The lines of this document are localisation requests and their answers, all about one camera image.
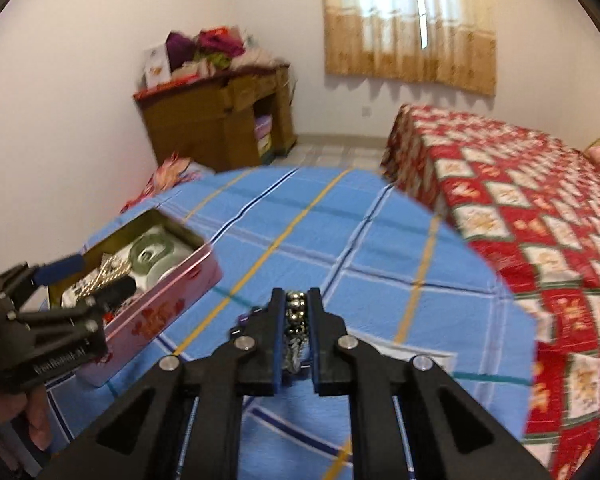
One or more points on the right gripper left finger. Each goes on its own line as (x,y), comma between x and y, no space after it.
(182,419)

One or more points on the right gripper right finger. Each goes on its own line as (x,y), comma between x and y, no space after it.
(409,419)

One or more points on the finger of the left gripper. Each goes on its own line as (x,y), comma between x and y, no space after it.
(22,281)
(102,301)

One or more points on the pale jade bangle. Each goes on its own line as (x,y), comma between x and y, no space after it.
(154,255)

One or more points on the person's left hand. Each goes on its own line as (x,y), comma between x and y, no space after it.
(35,405)

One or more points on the pink metal tin box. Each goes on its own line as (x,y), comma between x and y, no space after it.
(145,315)

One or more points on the love sole label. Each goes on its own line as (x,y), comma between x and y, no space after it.
(404,352)

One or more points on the pink clothes pile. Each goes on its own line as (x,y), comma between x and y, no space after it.
(174,171)

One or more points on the blue plaid tablecloth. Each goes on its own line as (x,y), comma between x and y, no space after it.
(383,264)

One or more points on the wooden desk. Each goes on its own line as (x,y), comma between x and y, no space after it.
(228,121)

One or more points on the white product box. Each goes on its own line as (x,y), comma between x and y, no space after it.
(157,69)

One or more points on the red patchwork bed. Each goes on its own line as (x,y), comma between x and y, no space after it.
(530,206)

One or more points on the clothes pile on desk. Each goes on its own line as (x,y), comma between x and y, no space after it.
(215,51)

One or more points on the beige patterned curtain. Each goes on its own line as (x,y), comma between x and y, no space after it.
(450,42)

